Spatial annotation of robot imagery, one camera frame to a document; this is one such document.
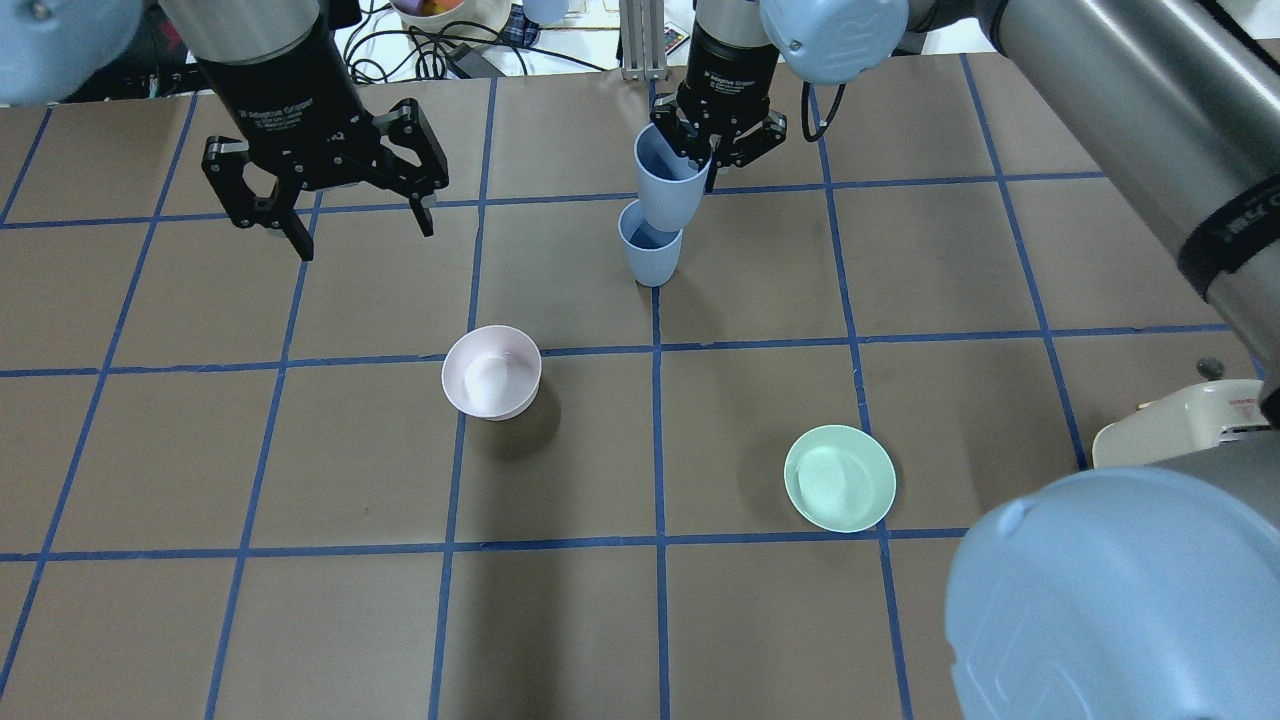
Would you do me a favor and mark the cream white toaster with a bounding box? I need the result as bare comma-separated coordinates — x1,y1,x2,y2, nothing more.
1091,356,1271,469

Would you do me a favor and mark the pink bowl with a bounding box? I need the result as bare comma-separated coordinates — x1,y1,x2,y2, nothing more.
442,325,543,421

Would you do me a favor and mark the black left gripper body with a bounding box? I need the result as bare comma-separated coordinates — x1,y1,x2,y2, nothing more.
197,29,378,191

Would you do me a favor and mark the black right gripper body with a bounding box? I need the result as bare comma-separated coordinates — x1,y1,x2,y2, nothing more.
676,20,780,138

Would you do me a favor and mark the mint green bowl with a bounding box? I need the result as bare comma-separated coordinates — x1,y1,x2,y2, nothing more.
783,424,899,534

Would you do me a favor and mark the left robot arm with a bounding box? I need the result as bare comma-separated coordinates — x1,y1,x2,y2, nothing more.
1,1,451,261

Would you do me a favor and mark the blue cup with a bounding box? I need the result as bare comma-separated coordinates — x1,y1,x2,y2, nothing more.
617,199,684,288
634,123,712,232

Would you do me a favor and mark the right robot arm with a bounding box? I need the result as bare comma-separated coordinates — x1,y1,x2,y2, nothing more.
655,53,1256,719

